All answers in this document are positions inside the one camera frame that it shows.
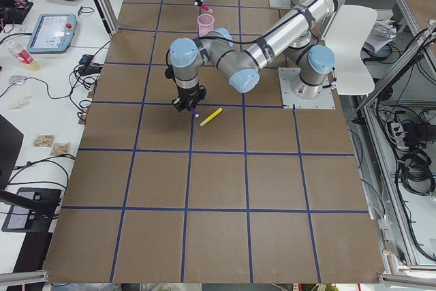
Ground pink highlighter pen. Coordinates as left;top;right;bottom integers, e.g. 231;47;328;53
200;5;213;13

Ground purple highlighter pen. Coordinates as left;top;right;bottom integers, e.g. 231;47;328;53
189;104;200;118

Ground pink mesh cup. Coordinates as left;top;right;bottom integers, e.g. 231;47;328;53
197;14;215;37

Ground yellow highlighter pen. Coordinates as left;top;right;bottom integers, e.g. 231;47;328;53
199;108;223;127

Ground white chair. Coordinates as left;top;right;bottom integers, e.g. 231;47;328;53
322;5;377;95

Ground near teach pendant tablet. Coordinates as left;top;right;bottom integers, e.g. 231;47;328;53
27;14;77;54

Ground plastic bottle yellow liquid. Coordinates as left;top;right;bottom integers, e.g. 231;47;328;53
6;40;40;71

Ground black monitor stand base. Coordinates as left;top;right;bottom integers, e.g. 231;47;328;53
1;187;61;232

